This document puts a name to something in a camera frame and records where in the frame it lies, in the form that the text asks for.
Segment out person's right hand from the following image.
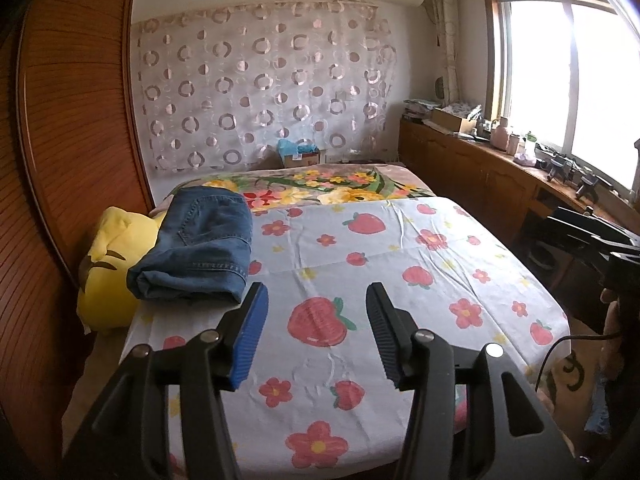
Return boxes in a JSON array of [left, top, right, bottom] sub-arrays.
[[600, 288, 624, 380]]

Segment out black cable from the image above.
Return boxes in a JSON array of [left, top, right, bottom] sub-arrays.
[[534, 331, 622, 394]]

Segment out floral pink blanket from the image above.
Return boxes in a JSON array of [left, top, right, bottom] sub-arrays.
[[152, 164, 434, 214]]

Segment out pink circle patterned curtain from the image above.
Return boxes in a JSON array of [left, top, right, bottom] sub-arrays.
[[131, 0, 397, 174]]

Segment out blue denim jeans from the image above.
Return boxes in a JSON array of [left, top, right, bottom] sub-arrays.
[[127, 186, 253, 304]]

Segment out cardboard box on cabinet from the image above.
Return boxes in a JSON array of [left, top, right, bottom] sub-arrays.
[[431, 108, 476, 133]]

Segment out white strawberry bed sheet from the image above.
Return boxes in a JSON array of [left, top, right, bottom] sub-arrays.
[[127, 197, 570, 479]]

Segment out wooden sideboard cabinet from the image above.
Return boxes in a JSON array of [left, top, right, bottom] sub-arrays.
[[398, 119, 639, 254]]

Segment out yellow plush toy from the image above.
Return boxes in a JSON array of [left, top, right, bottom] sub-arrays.
[[77, 206, 164, 332]]

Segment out window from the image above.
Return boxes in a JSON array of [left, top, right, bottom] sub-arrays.
[[485, 0, 639, 198]]

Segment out pink bottle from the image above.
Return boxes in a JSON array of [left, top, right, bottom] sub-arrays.
[[490, 116, 510, 152]]

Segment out wooden wardrobe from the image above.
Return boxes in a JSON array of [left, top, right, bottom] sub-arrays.
[[1, 0, 152, 479]]

